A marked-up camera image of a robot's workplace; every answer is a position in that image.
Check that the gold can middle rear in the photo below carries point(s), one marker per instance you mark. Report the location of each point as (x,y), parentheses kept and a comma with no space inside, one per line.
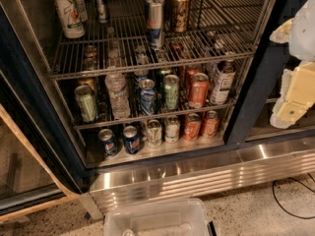
(91,82)

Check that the stainless steel fridge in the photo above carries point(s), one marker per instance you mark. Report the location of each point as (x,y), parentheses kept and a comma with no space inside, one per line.
(245,150)

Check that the orange can middle shelf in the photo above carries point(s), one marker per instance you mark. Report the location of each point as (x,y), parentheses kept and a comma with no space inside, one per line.
(198,91)

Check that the orange can bottom left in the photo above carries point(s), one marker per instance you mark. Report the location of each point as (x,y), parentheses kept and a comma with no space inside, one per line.
(192,127)

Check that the blue pepsi can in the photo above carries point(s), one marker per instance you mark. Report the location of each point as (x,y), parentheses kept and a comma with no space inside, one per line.
(107,142)
(131,139)

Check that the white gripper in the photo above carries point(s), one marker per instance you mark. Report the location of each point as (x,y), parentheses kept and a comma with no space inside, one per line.
(304,33)

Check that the white labelled juice bottle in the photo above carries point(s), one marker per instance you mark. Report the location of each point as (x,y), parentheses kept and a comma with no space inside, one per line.
(223,80)

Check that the white 7up can front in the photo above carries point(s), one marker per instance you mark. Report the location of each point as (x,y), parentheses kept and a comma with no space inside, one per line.
(69,18)

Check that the orange can bottom right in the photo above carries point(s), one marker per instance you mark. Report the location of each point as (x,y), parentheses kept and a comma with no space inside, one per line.
(210,124)

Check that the wire fridge shelf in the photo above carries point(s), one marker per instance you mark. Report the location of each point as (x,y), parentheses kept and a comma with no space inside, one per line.
(218,30)
(162,112)

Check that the clear water bottle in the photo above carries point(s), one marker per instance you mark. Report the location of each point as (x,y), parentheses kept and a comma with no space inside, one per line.
(118,95)

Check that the middle wire fridge shelf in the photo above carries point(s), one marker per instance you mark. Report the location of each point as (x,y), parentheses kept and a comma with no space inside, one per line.
(162,112)

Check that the open glass fridge door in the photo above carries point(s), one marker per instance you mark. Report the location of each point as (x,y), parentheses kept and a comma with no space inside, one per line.
(34,171)

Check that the blue pepsi can right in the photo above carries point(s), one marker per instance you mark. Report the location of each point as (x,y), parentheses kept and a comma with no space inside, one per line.
(131,139)

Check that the blue pepsi can left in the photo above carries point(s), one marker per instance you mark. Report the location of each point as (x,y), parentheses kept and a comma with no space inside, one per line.
(107,142)

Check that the clear plastic bin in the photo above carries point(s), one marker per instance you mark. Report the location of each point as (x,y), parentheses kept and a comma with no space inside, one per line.
(186,217)

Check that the green can middle centre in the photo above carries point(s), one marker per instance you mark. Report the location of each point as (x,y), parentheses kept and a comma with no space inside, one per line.
(171,91)

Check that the green can middle left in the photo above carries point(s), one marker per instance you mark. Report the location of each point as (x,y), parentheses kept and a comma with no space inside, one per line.
(85,98)

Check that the orange can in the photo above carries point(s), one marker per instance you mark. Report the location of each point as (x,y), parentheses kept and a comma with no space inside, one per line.
(210,124)
(192,127)

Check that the white can bottom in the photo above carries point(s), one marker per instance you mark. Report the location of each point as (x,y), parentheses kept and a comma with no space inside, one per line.
(172,128)

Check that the brown gold tall can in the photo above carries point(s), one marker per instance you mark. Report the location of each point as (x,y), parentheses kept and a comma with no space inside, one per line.
(180,15)

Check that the silver green can bottom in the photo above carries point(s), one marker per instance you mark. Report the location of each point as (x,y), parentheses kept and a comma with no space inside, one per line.
(154,132)

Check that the tall redbull can centre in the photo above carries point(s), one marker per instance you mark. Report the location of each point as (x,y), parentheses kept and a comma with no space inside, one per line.
(154,21)

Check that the top wire fridge shelf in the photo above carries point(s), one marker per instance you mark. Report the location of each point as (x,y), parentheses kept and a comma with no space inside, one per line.
(218,30)

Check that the blue white can middle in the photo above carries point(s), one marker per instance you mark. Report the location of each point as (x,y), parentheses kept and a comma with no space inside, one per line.
(147,92)

